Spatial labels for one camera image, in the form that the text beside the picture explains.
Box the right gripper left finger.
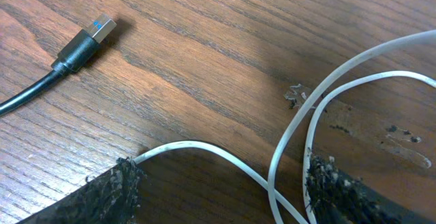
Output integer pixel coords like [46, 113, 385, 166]
[18, 157, 143, 224]

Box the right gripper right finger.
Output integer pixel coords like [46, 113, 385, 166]
[304, 155, 432, 224]

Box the white USB cable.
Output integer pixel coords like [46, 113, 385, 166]
[132, 29, 436, 224]

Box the black USB cable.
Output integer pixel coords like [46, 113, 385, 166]
[0, 13, 117, 116]

